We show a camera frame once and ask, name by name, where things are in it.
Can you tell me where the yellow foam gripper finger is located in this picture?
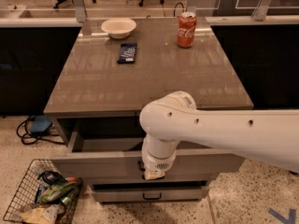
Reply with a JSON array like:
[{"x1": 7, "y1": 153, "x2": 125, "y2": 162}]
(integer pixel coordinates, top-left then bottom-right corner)
[{"x1": 144, "y1": 169, "x2": 165, "y2": 180}]

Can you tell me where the green snack bag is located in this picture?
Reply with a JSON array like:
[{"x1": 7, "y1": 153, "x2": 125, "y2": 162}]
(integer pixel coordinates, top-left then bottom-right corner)
[{"x1": 37, "y1": 182, "x2": 76, "y2": 203}]

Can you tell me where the black floor cable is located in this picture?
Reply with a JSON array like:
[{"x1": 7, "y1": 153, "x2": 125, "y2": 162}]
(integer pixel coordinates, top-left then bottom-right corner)
[{"x1": 16, "y1": 115, "x2": 64, "y2": 146}]

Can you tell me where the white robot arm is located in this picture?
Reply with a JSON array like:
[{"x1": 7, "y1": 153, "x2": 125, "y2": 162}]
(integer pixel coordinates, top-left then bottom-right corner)
[{"x1": 139, "y1": 91, "x2": 299, "y2": 179}]

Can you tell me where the yellow snack packet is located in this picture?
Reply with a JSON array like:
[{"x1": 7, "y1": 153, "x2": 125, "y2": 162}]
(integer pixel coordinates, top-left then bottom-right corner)
[{"x1": 20, "y1": 204, "x2": 64, "y2": 224}]

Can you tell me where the red coca-cola can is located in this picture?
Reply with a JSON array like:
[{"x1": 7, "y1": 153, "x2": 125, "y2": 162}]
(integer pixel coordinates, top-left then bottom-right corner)
[{"x1": 177, "y1": 12, "x2": 197, "y2": 49}]

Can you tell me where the white bowl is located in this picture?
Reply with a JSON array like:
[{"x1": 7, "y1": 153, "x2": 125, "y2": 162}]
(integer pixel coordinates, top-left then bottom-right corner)
[{"x1": 101, "y1": 18, "x2": 136, "y2": 39}]

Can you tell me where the dark blue snack bar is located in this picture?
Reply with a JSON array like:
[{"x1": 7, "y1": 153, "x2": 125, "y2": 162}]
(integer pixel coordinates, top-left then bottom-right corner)
[{"x1": 117, "y1": 43, "x2": 137, "y2": 63}]

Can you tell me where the black coiled item in basket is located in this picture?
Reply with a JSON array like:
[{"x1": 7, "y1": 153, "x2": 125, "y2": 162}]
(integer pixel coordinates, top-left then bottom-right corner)
[{"x1": 38, "y1": 171, "x2": 66, "y2": 185}]

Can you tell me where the grey drawer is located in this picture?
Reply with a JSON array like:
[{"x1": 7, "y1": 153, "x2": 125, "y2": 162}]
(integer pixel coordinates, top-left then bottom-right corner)
[
  {"x1": 50, "y1": 131, "x2": 247, "y2": 186},
  {"x1": 92, "y1": 186, "x2": 209, "y2": 203}
]

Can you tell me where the grey bottom drawer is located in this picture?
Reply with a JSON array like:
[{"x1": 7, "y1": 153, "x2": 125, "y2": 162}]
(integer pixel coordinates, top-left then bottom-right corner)
[{"x1": 92, "y1": 186, "x2": 209, "y2": 203}]

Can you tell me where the black wire basket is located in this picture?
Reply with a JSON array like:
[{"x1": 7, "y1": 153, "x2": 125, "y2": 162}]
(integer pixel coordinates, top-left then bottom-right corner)
[{"x1": 3, "y1": 159, "x2": 82, "y2": 224}]

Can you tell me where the blue foot pedal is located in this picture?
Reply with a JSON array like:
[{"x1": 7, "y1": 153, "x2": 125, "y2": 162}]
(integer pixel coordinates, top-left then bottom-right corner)
[{"x1": 30, "y1": 115, "x2": 52, "y2": 134}]

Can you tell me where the grey drawer cabinet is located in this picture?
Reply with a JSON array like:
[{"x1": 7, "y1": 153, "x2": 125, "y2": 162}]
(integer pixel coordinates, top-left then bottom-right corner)
[{"x1": 44, "y1": 18, "x2": 252, "y2": 194}]

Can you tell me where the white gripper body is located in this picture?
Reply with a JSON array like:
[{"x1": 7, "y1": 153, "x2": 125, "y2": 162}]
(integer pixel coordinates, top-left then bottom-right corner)
[{"x1": 142, "y1": 134, "x2": 179, "y2": 173}]

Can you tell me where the grey top drawer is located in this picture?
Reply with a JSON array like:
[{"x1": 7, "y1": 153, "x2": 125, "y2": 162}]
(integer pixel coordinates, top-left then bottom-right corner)
[{"x1": 50, "y1": 131, "x2": 247, "y2": 186}]

